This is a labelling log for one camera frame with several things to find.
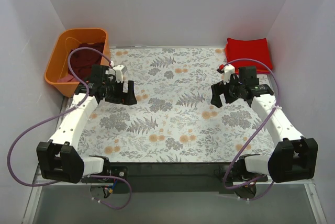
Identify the aluminium frame rail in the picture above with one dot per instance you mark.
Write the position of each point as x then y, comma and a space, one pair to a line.
88, 202

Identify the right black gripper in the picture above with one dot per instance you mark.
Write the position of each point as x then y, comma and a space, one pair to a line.
226, 91

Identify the orange plastic basket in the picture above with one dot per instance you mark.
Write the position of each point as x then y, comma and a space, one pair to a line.
57, 67

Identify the dark maroon t shirt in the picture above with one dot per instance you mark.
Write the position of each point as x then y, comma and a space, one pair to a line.
82, 61

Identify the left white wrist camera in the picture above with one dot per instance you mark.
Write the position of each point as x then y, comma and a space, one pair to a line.
118, 72

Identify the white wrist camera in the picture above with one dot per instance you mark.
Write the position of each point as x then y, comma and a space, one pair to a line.
118, 72
226, 71

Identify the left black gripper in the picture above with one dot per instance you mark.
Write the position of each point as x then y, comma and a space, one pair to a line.
118, 94

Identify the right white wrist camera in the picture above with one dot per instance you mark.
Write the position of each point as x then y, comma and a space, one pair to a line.
226, 71

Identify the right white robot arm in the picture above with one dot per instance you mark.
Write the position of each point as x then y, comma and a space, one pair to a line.
294, 156

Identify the red folded t shirt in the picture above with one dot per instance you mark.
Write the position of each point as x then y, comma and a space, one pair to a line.
248, 49

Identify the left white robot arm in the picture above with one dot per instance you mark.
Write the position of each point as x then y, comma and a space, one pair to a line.
58, 158

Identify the floral table mat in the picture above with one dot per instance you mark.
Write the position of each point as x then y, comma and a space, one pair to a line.
173, 120

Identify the pink t shirt in basket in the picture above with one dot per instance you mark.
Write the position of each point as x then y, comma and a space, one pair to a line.
67, 79

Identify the orange folded t shirt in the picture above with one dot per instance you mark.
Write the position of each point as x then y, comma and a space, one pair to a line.
259, 71

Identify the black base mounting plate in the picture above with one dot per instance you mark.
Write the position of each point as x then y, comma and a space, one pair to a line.
176, 177

